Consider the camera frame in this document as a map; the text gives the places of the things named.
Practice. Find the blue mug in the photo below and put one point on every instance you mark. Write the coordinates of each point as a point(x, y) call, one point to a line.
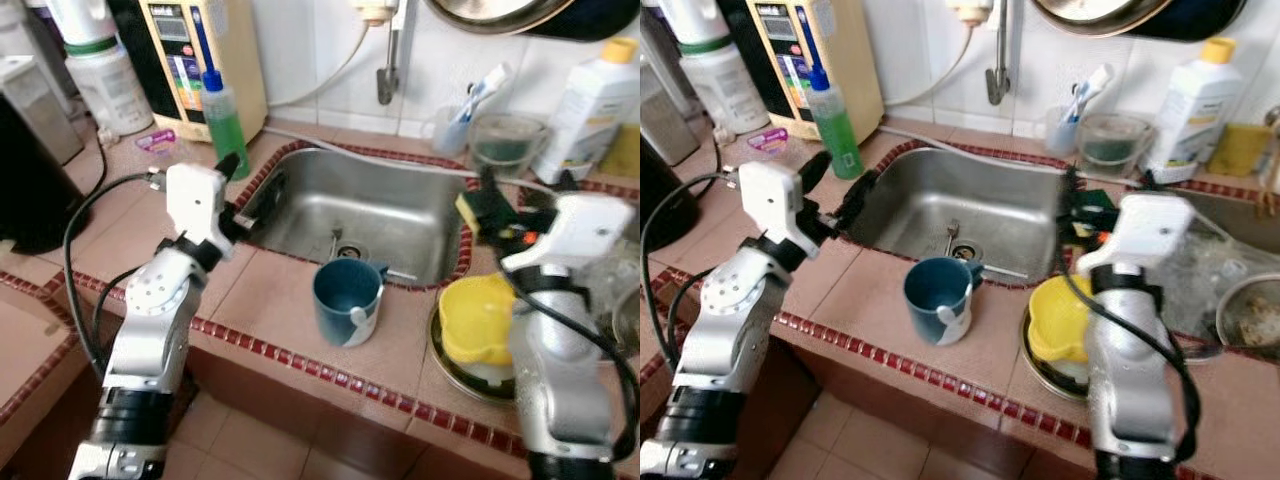
point(935, 300)
point(340, 300)

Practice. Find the black round appliance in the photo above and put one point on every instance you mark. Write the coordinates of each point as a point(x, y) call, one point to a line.
point(25, 200)
point(665, 200)

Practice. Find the cream wall tap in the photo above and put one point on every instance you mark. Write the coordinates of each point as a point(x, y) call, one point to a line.
point(975, 10)
point(376, 10)

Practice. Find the clear tub purple label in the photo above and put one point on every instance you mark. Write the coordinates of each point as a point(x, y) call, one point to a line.
point(770, 142)
point(160, 150)

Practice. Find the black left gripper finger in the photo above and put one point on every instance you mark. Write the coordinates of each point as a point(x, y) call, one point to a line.
point(265, 203)
point(228, 167)
point(858, 200)
point(816, 170)

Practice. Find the green dish soap bottle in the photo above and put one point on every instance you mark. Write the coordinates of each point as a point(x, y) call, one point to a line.
point(835, 135)
point(228, 135)

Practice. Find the cream water ionizer machine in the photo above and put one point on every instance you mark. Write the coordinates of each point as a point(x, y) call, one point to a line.
point(850, 60)
point(235, 60)

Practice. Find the blue white toothbrush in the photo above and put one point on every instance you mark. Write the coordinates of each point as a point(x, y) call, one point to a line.
point(1075, 108)
point(467, 108)

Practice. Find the clear plastic bag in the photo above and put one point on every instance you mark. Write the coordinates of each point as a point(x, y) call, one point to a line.
point(1210, 270)
point(625, 300)

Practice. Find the round steel plate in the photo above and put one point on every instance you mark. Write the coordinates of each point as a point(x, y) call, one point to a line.
point(1040, 375)
point(450, 375)

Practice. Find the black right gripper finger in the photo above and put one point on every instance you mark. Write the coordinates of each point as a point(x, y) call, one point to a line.
point(495, 212)
point(1072, 210)
point(1149, 183)
point(566, 184)

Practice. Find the yellow plastic bowl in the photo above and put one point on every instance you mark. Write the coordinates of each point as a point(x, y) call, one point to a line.
point(1060, 320)
point(475, 320)

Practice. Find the stainless steel sink basin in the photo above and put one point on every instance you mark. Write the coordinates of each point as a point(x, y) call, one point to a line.
point(980, 195)
point(380, 200)
point(1240, 210)

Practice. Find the clear plastic cup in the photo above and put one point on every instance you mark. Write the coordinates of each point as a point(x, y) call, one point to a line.
point(1060, 135)
point(450, 135)

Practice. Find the yellow sponge block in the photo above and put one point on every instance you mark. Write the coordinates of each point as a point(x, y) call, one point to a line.
point(622, 155)
point(1240, 150)

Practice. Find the steel fork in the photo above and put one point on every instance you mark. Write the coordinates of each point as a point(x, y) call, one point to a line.
point(951, 238)
point(338, 240)

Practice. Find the white green plastic utensil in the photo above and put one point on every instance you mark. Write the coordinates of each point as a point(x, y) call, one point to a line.
point(400, 274)
point(1005, 272)

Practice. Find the white bowl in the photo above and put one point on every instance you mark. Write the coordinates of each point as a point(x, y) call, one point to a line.
point(1072, 368)
point(490, 373)

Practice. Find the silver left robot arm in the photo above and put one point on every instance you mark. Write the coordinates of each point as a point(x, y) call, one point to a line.
point(730, 340)
point(150, 330)

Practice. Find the white toothpaste tube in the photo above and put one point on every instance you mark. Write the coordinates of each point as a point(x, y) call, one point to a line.
point(1100, 80)
point(495, 80)

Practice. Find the clear measuring jug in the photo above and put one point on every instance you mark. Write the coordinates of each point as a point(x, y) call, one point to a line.
point(505, 145)
point(1112, 145)

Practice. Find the steel mesh strainer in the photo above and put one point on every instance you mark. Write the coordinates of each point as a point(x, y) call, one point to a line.
point(1250, 320)

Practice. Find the hanging steel pan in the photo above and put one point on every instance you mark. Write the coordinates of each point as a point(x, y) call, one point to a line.
point(1100, 12)
point(500, 12)

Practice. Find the white detergent bottle yellow cap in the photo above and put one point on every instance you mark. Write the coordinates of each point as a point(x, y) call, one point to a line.
point(1195, 110)
point(590, 110)

